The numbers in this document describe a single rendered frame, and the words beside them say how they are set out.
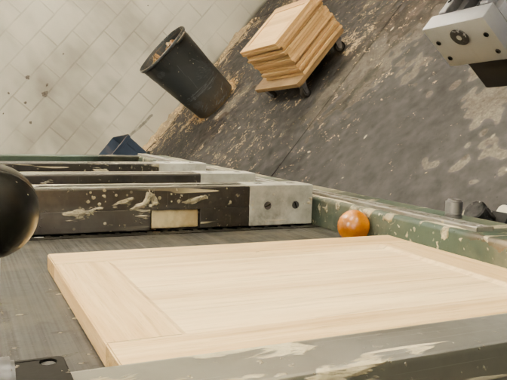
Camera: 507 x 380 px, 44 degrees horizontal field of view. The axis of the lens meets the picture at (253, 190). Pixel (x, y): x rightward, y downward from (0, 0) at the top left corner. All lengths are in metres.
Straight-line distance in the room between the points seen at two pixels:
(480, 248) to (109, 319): 0.48
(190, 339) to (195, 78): 4.71
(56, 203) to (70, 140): 5.01
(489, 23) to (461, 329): 0.67
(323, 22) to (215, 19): 2.57
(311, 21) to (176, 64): 1.43
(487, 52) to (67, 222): 0.72
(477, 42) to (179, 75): 4.15
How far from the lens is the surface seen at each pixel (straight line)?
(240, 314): 0.54
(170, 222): 1.03
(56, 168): 1.52
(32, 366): 0.35
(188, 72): 5.12
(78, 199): 0.99
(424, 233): 0.90
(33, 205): 0.26
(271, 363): 0.38
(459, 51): 1.14
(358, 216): 0.97
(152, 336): 0.48
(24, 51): 5.97
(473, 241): 0.83
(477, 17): 1.06
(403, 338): 0.44
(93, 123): 6.03
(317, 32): 4.06
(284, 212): 1.11
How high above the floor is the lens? 1.44
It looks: 23 degrees down
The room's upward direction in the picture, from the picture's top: 47 degrees counter-clockwise
